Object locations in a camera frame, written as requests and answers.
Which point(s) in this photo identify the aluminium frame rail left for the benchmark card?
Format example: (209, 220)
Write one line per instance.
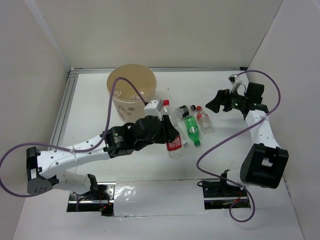
(64, 109)

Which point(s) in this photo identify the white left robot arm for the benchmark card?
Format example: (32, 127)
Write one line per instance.
(47, 170)

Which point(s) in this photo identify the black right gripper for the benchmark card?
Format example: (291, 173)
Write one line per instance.
(215, 104)

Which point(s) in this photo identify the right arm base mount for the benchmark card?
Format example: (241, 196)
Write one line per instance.
(220, 195)

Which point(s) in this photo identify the small bottle black label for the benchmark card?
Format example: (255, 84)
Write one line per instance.
(184, 111)

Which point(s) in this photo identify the green plastic bottle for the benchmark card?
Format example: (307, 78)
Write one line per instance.
(192, 130)

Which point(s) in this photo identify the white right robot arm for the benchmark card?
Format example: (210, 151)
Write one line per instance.
(265, 162)

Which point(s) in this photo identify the large clear bottle red label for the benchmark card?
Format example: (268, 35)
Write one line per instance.
(174, 148)

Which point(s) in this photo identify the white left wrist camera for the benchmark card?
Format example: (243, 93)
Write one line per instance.
(153, 108)

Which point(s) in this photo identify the long clear bottle white cap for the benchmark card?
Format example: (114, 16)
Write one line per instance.
(183, 143)

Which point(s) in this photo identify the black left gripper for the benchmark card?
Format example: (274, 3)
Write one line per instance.
(168, 133)

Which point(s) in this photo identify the small clear bottle red label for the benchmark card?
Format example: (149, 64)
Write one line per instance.
(204, 120)

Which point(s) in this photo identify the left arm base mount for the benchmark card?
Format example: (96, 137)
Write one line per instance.
(100, 198)

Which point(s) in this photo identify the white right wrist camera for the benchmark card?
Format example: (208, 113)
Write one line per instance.
(235, 82)

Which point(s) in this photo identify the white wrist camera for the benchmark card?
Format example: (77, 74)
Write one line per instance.
(235, 82)
(153, 108)

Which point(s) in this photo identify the tan paper bucket bin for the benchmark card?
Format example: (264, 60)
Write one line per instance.
(143, 79)

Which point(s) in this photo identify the clear bottle white blue label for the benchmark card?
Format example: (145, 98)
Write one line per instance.
(138, 97)

